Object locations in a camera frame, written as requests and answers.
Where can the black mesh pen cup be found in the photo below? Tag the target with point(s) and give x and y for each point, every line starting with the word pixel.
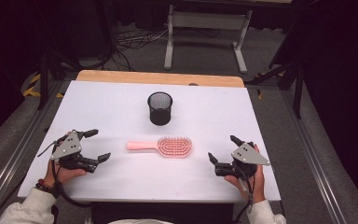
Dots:
pixel 160 109

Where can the person's right hand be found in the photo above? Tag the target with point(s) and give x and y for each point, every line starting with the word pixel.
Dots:
pixel 258 184

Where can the black metal stand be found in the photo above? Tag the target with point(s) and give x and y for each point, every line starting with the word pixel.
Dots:
pixel 43 81
pixel 298 93

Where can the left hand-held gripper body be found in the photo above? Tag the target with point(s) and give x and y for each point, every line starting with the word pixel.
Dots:
pixel 66 147

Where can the pink hairbrush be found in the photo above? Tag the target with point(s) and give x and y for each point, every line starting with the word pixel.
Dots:
pixel 174 146

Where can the person's white shirt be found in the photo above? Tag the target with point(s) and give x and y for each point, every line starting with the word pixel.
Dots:
pixel 140 221

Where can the grey metal table frame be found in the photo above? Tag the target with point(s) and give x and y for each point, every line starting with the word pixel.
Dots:
pixel 208 21

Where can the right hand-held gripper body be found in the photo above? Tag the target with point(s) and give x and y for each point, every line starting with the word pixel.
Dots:
pixel 248 155

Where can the person's left hand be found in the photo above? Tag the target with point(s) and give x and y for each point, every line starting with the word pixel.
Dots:
pixel 64 176

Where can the aluminium floor rail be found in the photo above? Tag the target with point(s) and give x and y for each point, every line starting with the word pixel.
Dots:
pixel 311 155
pixel 12 155

